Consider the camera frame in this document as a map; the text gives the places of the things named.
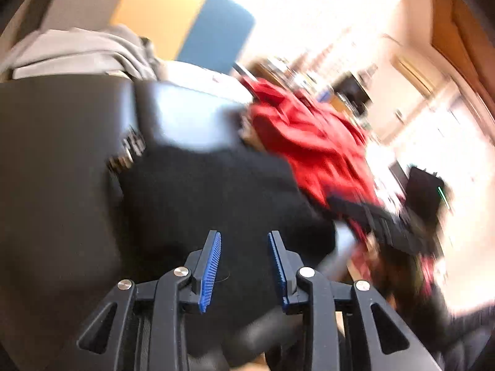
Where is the grey button-up garment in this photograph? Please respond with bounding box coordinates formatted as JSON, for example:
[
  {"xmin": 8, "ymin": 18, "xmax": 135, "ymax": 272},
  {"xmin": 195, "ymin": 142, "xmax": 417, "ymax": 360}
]
[{"xmin": 0, "ymin": 25, "xmax": 161, "ymax": 82}]

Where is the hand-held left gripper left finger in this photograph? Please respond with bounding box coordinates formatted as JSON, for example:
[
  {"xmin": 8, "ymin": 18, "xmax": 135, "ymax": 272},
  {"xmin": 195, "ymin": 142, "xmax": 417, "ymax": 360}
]
[{"xmin": 58, "ymin": 230, "xmax": 222, "ymax": 371}]

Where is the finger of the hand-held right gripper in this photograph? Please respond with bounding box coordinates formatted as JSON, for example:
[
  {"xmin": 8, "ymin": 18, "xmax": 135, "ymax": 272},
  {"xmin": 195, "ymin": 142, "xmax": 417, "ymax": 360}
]
[{"xmin": 329, "ymin": 196, "xmax": 430, "ymax": 256}]

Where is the black knit sweater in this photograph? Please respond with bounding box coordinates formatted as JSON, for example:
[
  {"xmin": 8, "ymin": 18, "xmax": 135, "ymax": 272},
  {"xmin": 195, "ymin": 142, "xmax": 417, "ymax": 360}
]
[{"xmin": 112, "ymin": 143, "xmax": 341, "ymax": 368}]

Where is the red knit sweater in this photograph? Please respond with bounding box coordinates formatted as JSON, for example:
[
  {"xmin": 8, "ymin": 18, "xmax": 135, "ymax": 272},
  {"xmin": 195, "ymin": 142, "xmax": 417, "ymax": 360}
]
[{"xmin": 240, "ymin": 77, "xmax": 441, "ymax": 294}]

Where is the white deer print pillow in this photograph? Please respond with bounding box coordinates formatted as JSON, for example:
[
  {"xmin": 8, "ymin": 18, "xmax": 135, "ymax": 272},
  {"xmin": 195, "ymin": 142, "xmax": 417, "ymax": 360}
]
[{"xmin": 158, "ymin": 60, "xmax": 252, "ymax": 105}]

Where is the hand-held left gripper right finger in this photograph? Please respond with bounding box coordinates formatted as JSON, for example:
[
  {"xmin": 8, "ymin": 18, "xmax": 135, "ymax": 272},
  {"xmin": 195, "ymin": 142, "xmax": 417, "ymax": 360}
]
[{"xmin": 268, "ymin": 231, "xmax": 441, "ymax": 371}]

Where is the grey yellow blue sofa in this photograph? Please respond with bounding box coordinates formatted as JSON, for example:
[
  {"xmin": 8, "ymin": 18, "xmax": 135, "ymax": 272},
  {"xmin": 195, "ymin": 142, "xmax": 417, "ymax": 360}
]
[{"xmin": 39, "ymin": 0, "xmax": 256, "ymax": 75}]

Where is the beige knit garment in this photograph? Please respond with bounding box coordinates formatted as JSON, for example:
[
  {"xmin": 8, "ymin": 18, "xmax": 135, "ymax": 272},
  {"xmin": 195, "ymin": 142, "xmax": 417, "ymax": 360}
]
[{"xmin": 240, "ymin": 122, "xmax": 271, "ymax": 153}]

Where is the wall air conditioner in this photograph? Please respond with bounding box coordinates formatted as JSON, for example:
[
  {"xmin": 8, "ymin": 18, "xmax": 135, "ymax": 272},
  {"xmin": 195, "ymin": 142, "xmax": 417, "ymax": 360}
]
[{"xmin": 390, "ymin": 56, "xmax": 445, "ymax": 95}]

